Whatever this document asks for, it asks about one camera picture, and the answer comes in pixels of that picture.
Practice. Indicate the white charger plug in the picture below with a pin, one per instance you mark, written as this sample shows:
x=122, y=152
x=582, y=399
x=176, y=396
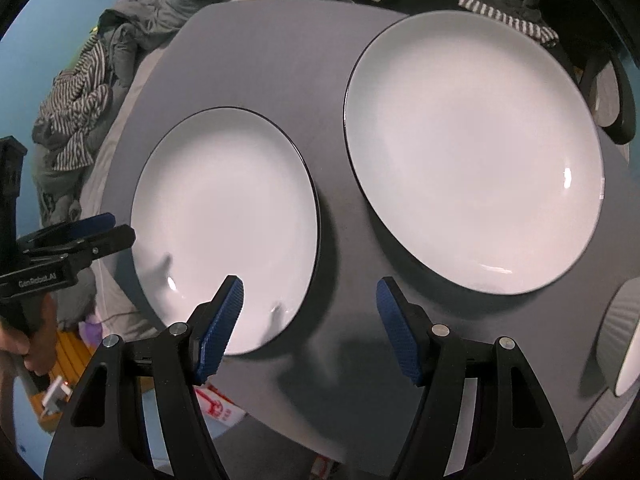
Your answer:
x=52, y=397

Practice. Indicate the large white plate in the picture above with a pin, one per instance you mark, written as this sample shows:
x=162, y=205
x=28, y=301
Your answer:
x=475, y=150

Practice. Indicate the red and white package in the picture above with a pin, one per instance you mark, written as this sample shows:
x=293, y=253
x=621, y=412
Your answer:
x=215, y=405

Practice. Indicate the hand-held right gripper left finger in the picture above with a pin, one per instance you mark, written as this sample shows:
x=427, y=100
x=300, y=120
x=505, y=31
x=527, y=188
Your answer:
x=220, y=332

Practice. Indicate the striped grey white cloth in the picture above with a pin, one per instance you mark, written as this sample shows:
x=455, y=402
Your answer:
x=75, y=105

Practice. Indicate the purple plastic object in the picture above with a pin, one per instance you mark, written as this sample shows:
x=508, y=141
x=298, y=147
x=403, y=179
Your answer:
x=92, y=332

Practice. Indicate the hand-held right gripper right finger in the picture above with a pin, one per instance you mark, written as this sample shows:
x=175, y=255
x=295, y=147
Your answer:
x=400, y=332

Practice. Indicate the yellow wooden box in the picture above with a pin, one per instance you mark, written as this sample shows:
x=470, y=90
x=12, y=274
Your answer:
x=65, y=355

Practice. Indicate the person's left hand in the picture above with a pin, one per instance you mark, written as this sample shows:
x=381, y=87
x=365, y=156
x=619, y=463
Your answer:
x=15, y=342

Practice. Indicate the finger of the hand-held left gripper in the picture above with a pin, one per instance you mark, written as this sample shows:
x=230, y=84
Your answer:
x=107, y=240
x=82, y=226

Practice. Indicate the small white plate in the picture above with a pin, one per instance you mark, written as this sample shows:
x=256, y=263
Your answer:
x=225, y=210

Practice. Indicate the ribbed white bowl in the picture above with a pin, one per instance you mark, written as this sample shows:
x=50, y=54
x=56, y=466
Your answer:
x=605, y=430
x=622, y=330

